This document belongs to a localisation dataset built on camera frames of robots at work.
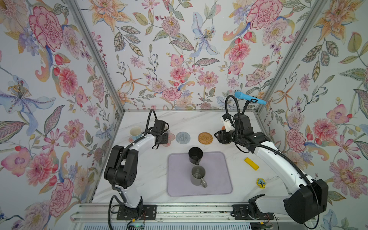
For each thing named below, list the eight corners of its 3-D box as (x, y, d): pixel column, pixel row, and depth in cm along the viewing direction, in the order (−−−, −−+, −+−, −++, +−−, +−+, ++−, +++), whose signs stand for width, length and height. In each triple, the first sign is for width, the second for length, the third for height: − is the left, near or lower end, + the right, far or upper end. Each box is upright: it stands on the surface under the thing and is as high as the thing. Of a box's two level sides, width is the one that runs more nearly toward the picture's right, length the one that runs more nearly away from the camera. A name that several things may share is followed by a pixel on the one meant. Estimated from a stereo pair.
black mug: (185, 160, 95) (185, 152, 87) (193, 152, 99) (194, 143, 91) (196, 169, 91) (197, 162, 83) (204, 160, 95) (206, 152, 87)
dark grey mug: (191, 189, 83) (192, 183, 75) (190, 172, 90) (191, 165, 81) (204, 189, 83) (207, 183, 75) (203, 172, 90) (205, 165, 81)
